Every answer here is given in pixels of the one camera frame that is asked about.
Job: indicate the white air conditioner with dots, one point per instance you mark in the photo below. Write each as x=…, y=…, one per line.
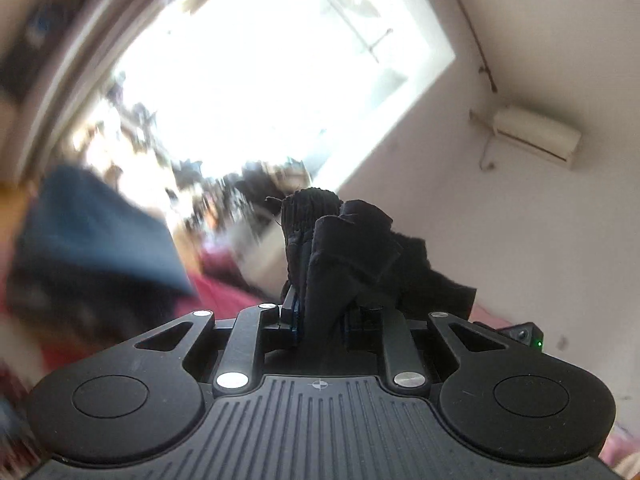
x=537, y=135

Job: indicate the pile of assorted clutter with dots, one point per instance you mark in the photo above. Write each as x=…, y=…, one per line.
x=190, y=170

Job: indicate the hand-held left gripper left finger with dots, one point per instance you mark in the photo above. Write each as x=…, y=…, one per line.
x=291, y=317

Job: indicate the dark grey pants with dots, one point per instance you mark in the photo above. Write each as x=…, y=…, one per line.
x=350, y=260

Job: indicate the silver door frame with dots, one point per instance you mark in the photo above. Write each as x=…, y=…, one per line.
x=75, y=60

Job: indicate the folded dark blue jeans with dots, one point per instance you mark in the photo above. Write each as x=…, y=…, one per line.
x=100, y=230

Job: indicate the pink floral blanket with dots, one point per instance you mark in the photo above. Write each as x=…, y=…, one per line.
x=225, y=285

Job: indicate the bright window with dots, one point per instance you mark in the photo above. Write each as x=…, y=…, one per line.
x=275, y=85

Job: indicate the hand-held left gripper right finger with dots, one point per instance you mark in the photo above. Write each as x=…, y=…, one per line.
x=352, y=329

